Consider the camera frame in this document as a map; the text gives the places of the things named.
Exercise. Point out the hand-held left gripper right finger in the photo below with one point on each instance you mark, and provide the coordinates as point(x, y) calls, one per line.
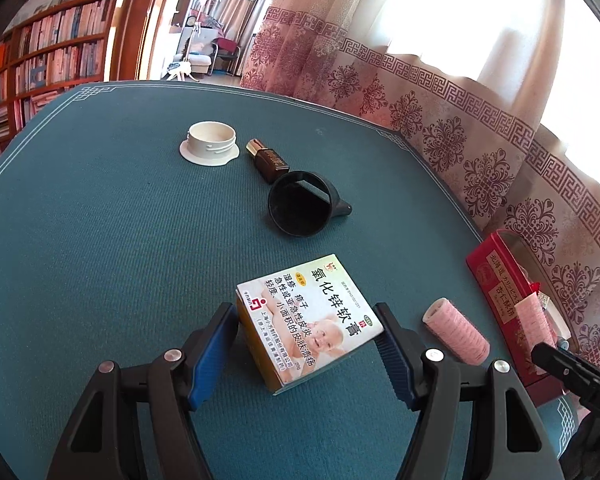
point(392, 360)

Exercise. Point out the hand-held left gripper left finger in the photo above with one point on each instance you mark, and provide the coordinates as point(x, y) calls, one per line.
point(212, 355)

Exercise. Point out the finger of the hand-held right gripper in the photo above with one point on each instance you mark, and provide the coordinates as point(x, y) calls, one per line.
point(555, 362)

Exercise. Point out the pink hair roller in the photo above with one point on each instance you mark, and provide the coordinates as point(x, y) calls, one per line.
point(457, 332)
point(535, 320)

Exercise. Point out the green white paper packet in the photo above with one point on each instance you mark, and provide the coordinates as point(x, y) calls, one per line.
point(310, 310)

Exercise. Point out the red biscuit tin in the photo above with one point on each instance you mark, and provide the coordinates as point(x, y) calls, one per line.
point(495, 280)

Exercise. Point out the teal table mat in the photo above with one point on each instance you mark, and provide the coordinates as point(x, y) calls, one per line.
point(105, 235)

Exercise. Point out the small brown bottle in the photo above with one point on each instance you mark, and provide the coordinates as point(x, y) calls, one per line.
point(272, 162)

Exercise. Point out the white threaded jar lid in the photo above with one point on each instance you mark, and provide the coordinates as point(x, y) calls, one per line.
point(210, 135)

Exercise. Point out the patterned pink curtain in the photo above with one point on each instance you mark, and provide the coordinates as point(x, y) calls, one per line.
point(430, 85)

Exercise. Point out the white floor stand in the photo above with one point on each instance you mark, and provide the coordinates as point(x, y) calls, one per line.
point(190, 55)

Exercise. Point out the chair with red cushion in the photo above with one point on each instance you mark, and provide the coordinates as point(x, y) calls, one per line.
point(226, 50)

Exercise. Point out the wooden bookcase with books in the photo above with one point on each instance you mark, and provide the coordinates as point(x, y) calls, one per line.
point(45, 55)

